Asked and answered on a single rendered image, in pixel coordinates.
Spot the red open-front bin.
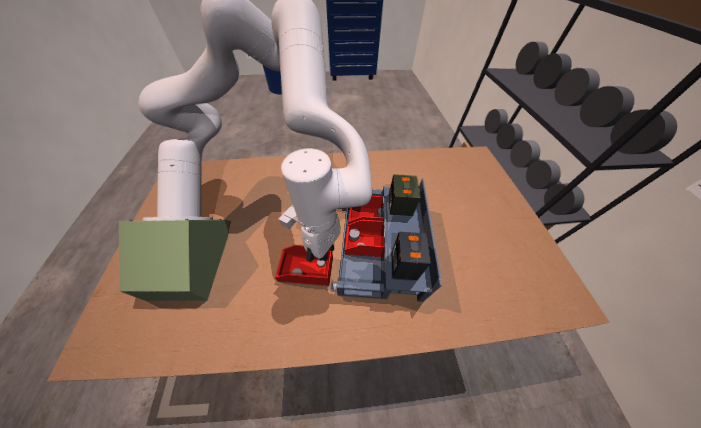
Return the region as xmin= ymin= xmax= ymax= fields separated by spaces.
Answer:
xmin=276 ymin=245 xmax=333 ymax=286
xmin=348 ymin=196 xmax=384 ymax=224
xmin=345 ymin=220 xmax=384 ymax=257

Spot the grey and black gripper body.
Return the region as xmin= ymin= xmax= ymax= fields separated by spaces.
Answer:
xmin=301 ymin=213 xmax=341 ymax=258

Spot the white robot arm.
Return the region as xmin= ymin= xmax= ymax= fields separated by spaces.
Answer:
xmin=139 ymin=0 xmax=372 ymax=233

